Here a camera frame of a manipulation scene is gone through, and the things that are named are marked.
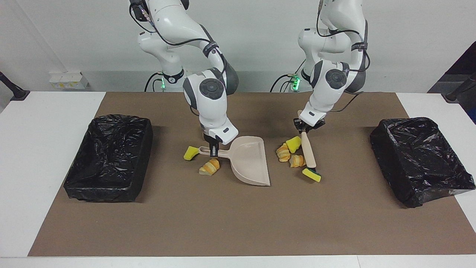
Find beige brush black bristles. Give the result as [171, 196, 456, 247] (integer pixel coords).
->
[297, 109, 322, 178]

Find beige plastic dustpan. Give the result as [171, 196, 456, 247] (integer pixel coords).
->
[198, 136, 271, 186]

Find notched green yellow sponge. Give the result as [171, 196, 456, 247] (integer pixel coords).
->
[302, 167, 322, 183]

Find black bag-lined bin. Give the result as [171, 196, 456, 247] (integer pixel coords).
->
[369, 117, 476, 208]
[63, 114, 154, 203]

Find brown paper table mat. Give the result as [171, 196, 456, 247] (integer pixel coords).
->
[28, 92, 476, 257]

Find dark background panel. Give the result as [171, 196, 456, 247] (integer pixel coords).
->
[428, 39, 476, 125]

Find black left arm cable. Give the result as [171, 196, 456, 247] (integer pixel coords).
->
[316, 0, 371, 112]

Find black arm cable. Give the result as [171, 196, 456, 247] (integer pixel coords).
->
[129, 2, 228, 75]
[316, 0, 371, 112]

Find black left base cable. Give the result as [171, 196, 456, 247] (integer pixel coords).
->
[270, 60, 308, 93]

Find black base cable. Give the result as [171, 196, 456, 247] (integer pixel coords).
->
[270, 60, 308, 93]
[144, 72, 165, 93]

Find black right base cable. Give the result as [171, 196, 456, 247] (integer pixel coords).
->
[144, 72, 165, 93]

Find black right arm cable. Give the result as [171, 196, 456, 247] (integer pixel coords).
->
[129, 2, 228, 75]

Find black camera stand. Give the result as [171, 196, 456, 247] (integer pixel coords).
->
[445, 73, 476, 103]
[0, 71, 30, 102]

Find white wall socket box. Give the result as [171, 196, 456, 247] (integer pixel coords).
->
[49, 71, 90, 90]

